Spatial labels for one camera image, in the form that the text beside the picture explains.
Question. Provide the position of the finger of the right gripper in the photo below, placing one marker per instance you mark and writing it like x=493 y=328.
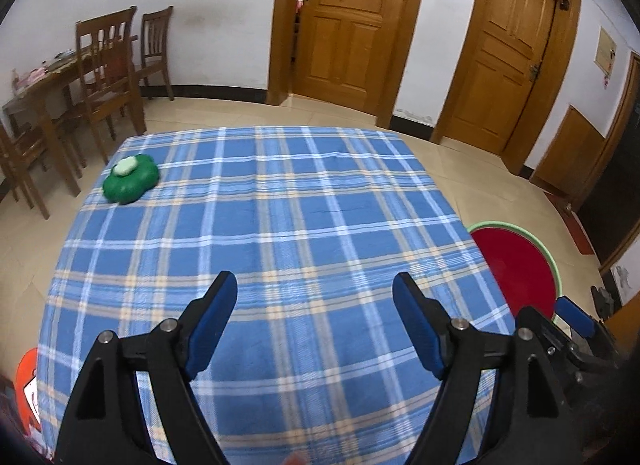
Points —
x=575 y=317

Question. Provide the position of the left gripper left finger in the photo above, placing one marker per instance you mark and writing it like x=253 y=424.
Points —
x=103 y=422

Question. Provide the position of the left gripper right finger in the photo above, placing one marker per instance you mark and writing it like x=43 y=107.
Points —
x=529 y=420

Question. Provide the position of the orange white bag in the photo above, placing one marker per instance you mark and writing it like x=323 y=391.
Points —
x=26 y=389

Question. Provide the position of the blue plaid tablecloth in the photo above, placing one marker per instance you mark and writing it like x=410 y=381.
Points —
x=314 y=223

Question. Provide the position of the low wooden cabinet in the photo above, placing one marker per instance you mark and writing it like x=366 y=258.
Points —
x=571 y=156

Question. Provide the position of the green clover-shaped container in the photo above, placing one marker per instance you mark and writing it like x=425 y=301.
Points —
x=130 y=178

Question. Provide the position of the wooden chair at left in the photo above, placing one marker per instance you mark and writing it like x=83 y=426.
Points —
x=17 y=155

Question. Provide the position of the wooden door right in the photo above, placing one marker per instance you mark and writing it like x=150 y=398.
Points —
x=511 y=69

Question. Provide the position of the wooden door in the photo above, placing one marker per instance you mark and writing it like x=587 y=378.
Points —
x=349 y=52
x=511 y=69

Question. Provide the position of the wooden dining table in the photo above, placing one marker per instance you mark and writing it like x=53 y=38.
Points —
x=66 y=159

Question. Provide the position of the wooden chair near table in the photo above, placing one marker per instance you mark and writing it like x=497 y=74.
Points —
x=108 y=81

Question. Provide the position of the wooden door centre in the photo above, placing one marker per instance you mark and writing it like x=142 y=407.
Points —
x=349 y=52

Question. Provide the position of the framed wall notice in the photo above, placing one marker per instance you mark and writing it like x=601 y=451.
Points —
x=605 y=53

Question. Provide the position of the wooden chair by wall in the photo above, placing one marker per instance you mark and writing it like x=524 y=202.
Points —
x=154 y=48

